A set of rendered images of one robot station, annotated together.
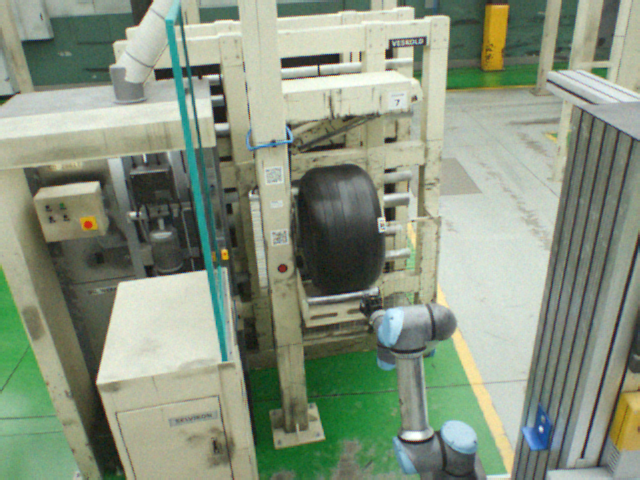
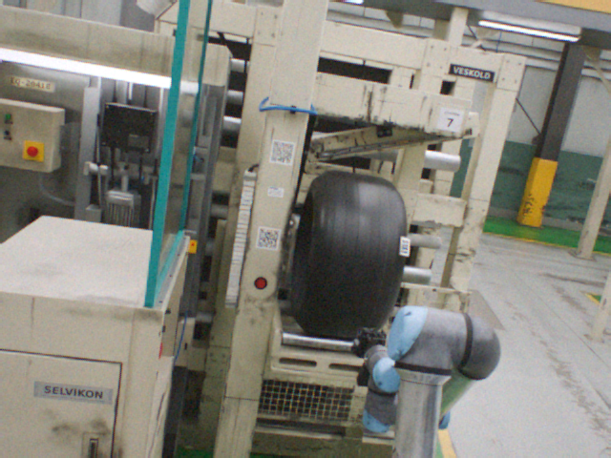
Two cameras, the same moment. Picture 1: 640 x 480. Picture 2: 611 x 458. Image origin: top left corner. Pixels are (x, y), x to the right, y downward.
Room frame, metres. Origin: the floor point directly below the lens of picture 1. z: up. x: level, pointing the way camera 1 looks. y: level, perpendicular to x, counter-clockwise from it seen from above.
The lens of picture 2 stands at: (0.20, -0.01, 1.73)
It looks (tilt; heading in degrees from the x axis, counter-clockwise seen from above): 13 degrees down; 2
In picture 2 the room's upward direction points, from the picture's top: 10 degrees clockwise
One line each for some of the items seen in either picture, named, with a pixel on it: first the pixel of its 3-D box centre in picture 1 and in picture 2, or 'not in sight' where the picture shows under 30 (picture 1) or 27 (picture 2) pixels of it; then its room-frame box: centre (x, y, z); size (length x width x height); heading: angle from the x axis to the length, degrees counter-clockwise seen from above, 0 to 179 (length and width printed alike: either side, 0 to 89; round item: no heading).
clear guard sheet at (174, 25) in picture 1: (200, 178); (192, 57); (1.52, 0.34, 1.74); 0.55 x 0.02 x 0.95; 10
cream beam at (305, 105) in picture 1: (341, 96); (383, 104); (2.54, -0.14, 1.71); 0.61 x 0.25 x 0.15; 100
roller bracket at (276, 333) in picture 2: (298, 285); (274, 320); (2.19, 0.11, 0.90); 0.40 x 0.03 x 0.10; 10
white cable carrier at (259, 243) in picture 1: (260, 242); (241, 240); (2.12, 0.26, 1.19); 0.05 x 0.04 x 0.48; 10
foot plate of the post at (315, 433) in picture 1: (296, 423); not in sight; (2.16, 0.18, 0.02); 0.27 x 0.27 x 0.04; 10
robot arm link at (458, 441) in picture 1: (456, 445); not in sight; (1.22, -0.41, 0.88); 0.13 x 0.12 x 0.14; 97
